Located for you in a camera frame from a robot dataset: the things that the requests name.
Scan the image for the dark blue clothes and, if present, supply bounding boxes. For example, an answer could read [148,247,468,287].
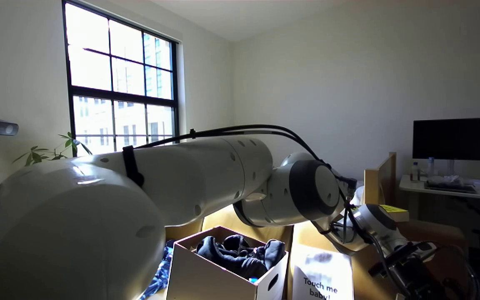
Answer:
[195,232,286,282]

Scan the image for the black monitor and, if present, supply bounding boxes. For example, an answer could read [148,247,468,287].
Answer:
[411,116,480,164]

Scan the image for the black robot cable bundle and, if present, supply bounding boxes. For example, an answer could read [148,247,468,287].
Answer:
[120,124,403,300]

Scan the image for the yellow book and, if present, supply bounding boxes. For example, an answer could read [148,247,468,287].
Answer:
[378,204,411,224]

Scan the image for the blue patterned cloth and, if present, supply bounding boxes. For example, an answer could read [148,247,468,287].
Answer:
[138,244,176,300]

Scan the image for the green houseplant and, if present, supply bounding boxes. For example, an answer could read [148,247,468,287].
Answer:
[11,132,95,169]

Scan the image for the light wooden bed frame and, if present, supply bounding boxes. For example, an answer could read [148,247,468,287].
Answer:
[163,152,400,247]

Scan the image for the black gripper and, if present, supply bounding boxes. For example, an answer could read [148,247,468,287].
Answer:
[368,242,446,300]

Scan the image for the black keyboard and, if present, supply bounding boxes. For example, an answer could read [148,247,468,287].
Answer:
[423,176,478,196]

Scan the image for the open cardboard box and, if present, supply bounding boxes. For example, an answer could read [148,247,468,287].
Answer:
[166,224,290,300]

